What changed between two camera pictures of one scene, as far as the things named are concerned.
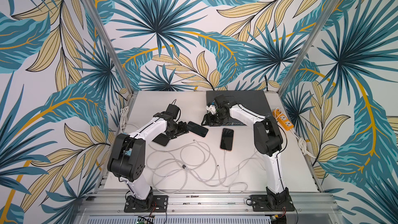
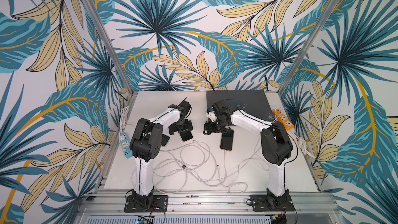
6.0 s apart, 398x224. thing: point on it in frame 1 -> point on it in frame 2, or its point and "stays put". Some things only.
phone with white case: x=197 y=129 -> x=186 y=136
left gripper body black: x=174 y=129 stays put
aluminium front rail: x=114 y=205 stays put
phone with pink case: x=226 y=140 stays put
